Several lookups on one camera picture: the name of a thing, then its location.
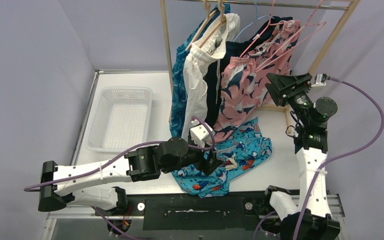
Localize white plastic basket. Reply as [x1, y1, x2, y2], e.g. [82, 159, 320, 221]
[86, 86, 153, 153]

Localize wooden hanger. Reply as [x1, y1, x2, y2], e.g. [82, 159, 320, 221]
[186, 0, 217, 50]
[196, 0, 227, 48]

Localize light blue hanger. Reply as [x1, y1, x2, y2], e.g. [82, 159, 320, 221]
[233, 0, 270, 42]

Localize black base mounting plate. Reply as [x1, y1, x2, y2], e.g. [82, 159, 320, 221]
[94, 190, 279, 231]

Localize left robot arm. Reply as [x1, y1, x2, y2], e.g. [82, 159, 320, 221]
[38, 137, 223, 214]

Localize navy blue shorts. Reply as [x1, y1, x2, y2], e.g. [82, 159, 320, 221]
[203, 25, 275, 127]

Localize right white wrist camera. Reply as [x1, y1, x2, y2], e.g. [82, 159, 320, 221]
[311, 73, 330, 88]

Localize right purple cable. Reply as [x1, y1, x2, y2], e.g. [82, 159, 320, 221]
[291, 76, 384, 240]

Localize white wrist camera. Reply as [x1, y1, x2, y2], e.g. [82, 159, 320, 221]
[311, 73, 330, 88]
[189, 119, 215, 148]

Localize wooden hanger rear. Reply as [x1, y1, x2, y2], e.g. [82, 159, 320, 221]
[186, 0, 217, 50]

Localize pink navy floral shorts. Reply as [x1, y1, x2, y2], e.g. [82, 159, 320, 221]
[213, 18, 301, 143]

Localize pink plastic hanger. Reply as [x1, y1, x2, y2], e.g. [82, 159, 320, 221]
[255, 0, 327, 73]

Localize pink hanger of floral shorts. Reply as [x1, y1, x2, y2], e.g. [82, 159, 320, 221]
[239, 0, 280, 58]

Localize dark teal patterned shorts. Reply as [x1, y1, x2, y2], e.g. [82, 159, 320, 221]
[169, 3, 231, 139]

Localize wooden hanger front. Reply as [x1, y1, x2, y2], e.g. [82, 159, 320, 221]
[196, 0, 227, 48]

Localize white drawstring shorts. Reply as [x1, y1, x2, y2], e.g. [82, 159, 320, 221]
[181, 13, 241, 140]

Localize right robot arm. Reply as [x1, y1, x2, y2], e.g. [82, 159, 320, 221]
[261, 73, 341, 240]

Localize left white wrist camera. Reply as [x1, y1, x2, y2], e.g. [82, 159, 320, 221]
[189, 119, 215, 148]

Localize wooden clothes rack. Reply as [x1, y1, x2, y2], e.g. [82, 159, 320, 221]
[159, 0, 361, 125]

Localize light blue shark shorts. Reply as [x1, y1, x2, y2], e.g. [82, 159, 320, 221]
[172, 117, 273, 198]

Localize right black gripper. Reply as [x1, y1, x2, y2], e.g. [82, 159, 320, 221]
[266, 73, 314, 125]

